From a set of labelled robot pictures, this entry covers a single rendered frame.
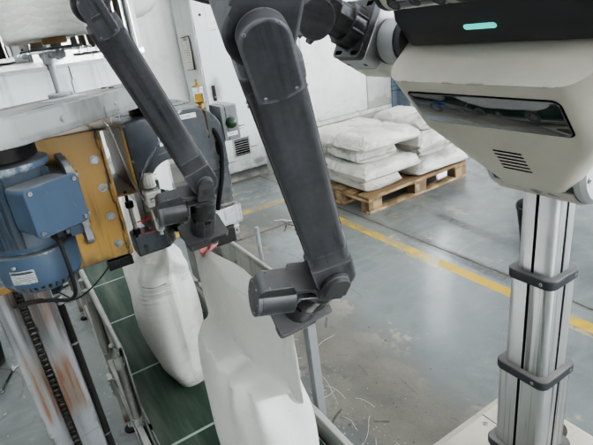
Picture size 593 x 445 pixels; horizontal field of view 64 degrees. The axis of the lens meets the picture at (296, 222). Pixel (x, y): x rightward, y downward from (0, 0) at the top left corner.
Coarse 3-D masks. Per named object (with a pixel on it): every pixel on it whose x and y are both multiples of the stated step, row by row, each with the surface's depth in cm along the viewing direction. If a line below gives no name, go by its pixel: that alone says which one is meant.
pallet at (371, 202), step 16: (416, 176) 416; (432, 176) 417; (448, 176) 442; (464, 176) 443; (336, 192) 415; (352, 192) 397; (368, 192) 392; (384, 192) 389; (416, 192) 411; (368, 208) 385; (384, 208) 394
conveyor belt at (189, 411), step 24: (96, 264) 271; (96, 288) 244; (120, 288) 241; (120, 312) 219; (120, 336) 201; (144, 360) 184; (144, 384) 171; (168, 384) 170; (144, 408) 160; (168, 408) 159; (192, 408) 157; (168, 432) 149; (192, 432) 148; (216, 432) 147
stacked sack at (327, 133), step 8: (352, 120) 432; (360, 120) 429; (368, 120) 426; (376, 120) 424; (320, 128) 427; (328, 128) 415; (336, 128) 411; (344, 128) 409; (352, 128) 408; (320, 136) 409; (328, 136) 401; (328, 144) 398
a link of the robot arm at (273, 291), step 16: (304, 256) 71; (272, 272) 68; (288, 272) 68; (304, 272) 69; (256, 288) 67; (272, 288) 66; (288, 288) 66; (304, 288) 67; (336, 288) 64; (256, 304) 68; (272, 304) 67; (288, 304) 68
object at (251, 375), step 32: (224, 288) 106; (224, 320) 118; (256, 320) 97; (224, 352) 111; (256, 352) 102; (288, 352) 90; (224, 384) 107; (256, 384) 100; (288, 384) 96; (224, 416) 111; (256, 416) 97; (288, 416) 99
